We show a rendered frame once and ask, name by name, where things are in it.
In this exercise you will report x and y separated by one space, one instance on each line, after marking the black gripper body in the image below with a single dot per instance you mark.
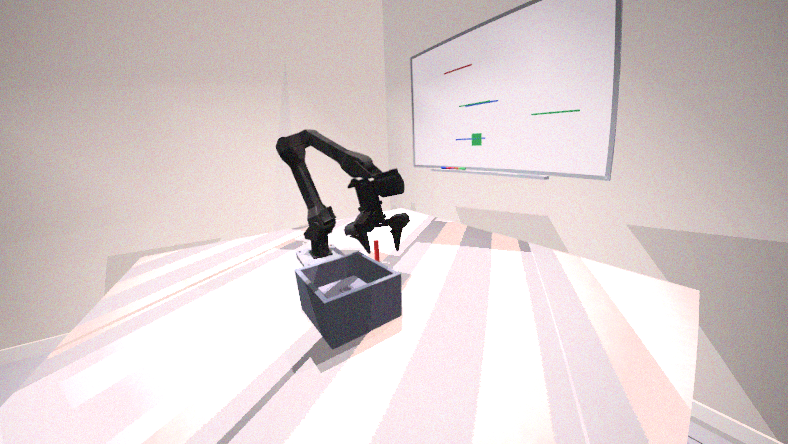
395 222

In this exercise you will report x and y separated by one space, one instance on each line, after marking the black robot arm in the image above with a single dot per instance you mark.
321 219

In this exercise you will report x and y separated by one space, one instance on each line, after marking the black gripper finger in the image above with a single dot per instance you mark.
396 237
362 238

